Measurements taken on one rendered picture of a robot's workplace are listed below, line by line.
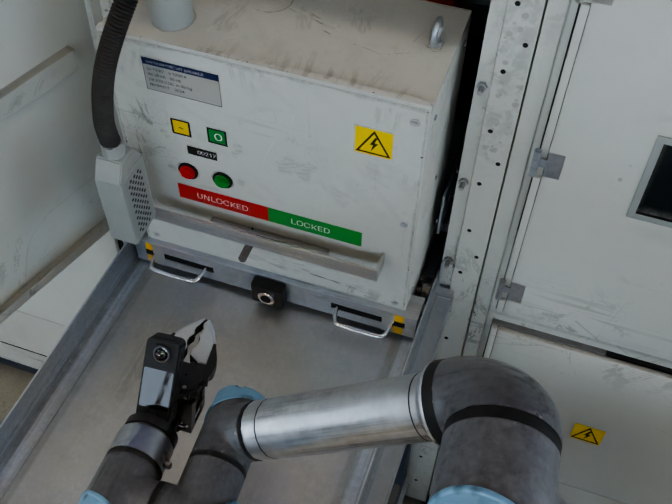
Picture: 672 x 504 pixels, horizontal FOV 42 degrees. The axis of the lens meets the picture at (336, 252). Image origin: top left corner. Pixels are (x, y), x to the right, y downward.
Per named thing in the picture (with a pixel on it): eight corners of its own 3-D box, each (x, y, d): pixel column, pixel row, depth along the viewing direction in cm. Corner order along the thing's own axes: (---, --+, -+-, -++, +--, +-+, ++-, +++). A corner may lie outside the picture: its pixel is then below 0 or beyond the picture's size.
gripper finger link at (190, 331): (186, 337, 131) (162, 381, 124) (186, 308, 127) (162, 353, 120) (206, 342, 130) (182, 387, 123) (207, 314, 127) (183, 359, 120)
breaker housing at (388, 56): (406, 316, 152) (434, 108, 113) (148, 241, 161) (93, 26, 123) (475, 123, 181) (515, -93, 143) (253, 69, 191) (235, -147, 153)
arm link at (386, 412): (543, 307, 88) (196, 376, 115) (531, 397, 81) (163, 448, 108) (588, 376, 94) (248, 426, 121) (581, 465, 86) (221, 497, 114)
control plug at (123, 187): (137, 246, 142) (117, 172, 128) (111, 238, 143) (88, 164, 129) (159, 212, 147) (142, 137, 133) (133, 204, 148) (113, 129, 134)
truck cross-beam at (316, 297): (414, 339, 154) (417, 320, 149) (138, 257, 164) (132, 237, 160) (422, 316, 157) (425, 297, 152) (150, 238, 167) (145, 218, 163)
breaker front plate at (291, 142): (401, 319, 151) (427, 115, 113) (148, 246, 160) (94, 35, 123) (403, 313, 152) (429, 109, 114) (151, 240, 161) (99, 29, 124)
